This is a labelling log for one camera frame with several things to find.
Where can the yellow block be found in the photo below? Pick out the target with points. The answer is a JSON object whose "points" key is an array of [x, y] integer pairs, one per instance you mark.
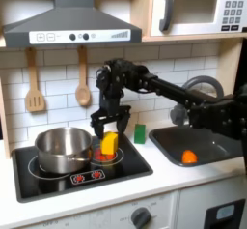
{"points": [[109, 143]]}

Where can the orange toy carrot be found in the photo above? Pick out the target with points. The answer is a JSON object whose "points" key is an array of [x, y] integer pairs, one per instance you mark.
{"points": [[189, 157]]}

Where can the green block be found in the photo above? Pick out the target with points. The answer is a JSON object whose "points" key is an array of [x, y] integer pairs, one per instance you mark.
{"points": [[140, 134]]}

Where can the wooden spoon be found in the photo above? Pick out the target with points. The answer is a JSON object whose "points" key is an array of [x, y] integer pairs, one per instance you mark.
{"points": [[83, 94]]}

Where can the black toy stove top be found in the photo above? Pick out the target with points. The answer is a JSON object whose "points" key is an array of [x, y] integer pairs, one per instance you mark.
{"points": [[128, 165]]}

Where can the steel pot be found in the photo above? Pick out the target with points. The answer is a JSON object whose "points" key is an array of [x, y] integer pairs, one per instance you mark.
{"points": [[61, 158]]}

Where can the wooden slotted spatula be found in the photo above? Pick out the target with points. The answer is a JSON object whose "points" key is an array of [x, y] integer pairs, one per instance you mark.
{"points": [[34, 100]]}

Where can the white knob panel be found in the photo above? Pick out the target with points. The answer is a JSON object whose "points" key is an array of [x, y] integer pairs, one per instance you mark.
{"points": [[103, 215]]}

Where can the dark grey sink basin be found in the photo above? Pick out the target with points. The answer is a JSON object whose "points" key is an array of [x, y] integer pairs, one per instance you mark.
{"points": [[209, 147]]}

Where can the dark grey tap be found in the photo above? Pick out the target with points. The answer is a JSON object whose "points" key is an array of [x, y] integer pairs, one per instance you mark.
{"points": [[205, 80]]}

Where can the grey stove knob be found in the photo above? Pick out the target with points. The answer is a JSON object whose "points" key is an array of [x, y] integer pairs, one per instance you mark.
{"points": [[141, 218]]}

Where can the grey extractor hood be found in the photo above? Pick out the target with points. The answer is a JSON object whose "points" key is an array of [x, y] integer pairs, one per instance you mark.
{"points": [[70, 18]]}

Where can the wooden shelf board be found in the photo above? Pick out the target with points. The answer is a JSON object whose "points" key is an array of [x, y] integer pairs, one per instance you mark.
{"points": [[193, 37]]}

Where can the white toy microwave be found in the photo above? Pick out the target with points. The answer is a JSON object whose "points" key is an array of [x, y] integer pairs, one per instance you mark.
{"points": [[193, 26]]}

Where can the wooden side panel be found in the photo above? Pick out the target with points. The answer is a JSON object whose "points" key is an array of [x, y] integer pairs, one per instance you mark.
{"points": [[230, 65]]}

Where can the black appliance door panel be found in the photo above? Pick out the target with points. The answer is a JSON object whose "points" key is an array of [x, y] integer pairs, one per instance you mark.
{"points": [[225, 215]]}

